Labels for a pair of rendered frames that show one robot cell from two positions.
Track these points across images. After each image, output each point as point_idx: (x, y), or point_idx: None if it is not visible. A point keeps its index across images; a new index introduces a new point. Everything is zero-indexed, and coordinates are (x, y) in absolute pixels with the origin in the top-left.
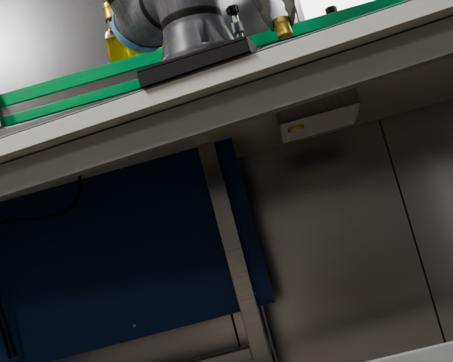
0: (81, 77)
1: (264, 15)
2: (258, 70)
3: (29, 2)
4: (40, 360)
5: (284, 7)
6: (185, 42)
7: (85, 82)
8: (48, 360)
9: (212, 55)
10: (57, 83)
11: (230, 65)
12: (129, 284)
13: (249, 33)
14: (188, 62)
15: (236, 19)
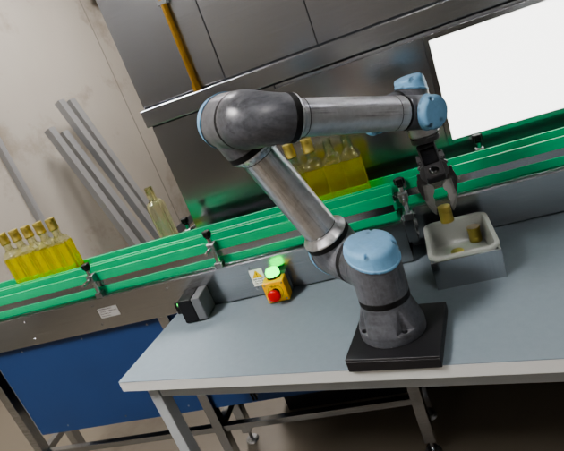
0: (277, 229)
1: (430, 204)
2: (448, 377)
3: None
4: (272, 396)
5: None
6: (382, 335)
7: (280, 233)
8: (277, 396)
9: (409, 363)
10: (259, 234)
11: (423, 369)
12: None
13: (403, 145)
14: (388, 364)
15: (405, 203)
